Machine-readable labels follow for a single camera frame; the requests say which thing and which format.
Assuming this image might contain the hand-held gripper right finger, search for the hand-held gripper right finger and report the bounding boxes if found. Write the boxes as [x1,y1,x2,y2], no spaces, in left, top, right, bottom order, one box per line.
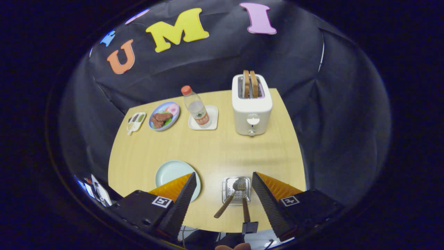
[252,172,345,242]

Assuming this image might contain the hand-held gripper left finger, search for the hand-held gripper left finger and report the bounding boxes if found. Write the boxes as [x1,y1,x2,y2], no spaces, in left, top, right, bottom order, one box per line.
[109,172,197,240]

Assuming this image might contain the wooden handled fork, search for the wooden handled fork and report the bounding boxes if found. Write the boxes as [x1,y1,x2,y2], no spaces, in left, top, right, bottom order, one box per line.
[237,178,251,223]

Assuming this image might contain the wooden handled spoon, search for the wooden handled spoon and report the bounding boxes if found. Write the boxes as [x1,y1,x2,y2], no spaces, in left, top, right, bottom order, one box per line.
[214,181,240,219]

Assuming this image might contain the pale green plate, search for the pale green plate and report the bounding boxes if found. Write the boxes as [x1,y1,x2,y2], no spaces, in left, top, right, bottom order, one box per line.
[155,160,201,202]

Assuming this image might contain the square metal mesh basket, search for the square metal mesh basket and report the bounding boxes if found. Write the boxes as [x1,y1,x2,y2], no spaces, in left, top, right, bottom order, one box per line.
[222,176,251,206]

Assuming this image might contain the white cluttered equipment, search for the white cluttered equipment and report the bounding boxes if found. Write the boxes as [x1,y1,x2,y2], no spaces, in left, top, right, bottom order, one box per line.
[75,174,113,208]

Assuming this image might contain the blue plate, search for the blue plate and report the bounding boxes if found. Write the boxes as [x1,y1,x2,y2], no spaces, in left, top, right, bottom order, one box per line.
[148,101,180,131]

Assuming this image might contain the brown meat slices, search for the brown meat slices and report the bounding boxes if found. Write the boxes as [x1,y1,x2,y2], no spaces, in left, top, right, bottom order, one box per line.
[151,112,173,129]

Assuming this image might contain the white square coaster tray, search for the white square coaster tray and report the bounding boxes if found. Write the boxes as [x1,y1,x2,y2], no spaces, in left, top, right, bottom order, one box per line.
[188,105,219,131]

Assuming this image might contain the white divided condiment dish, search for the white divided condiment dish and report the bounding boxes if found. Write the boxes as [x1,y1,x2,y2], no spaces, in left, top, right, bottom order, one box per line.
[127,112,147,136]

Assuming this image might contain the clear water bottle red cap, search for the clear water bottle red cap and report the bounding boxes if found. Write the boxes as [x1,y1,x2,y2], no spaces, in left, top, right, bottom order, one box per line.
[181,85,212,128]

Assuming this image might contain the white toaster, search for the white toaster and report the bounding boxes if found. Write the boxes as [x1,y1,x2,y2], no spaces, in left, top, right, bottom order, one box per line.
[232,74,273,137]

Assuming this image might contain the black backdrop cloth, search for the black backdrop cloth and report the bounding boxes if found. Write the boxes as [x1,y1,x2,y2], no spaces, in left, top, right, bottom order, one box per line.
[59,0,392,209]

